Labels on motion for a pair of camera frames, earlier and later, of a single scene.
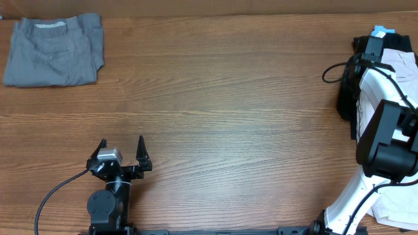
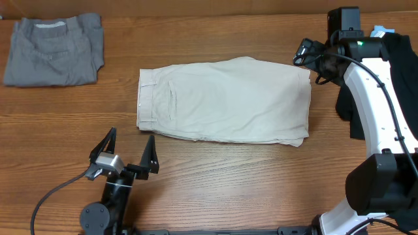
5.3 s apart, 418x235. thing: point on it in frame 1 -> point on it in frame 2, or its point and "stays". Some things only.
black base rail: (284, 230) stays
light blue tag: (379, 31) stays
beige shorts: (397, 204) -> (233, 99)
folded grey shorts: (44, 52) stays
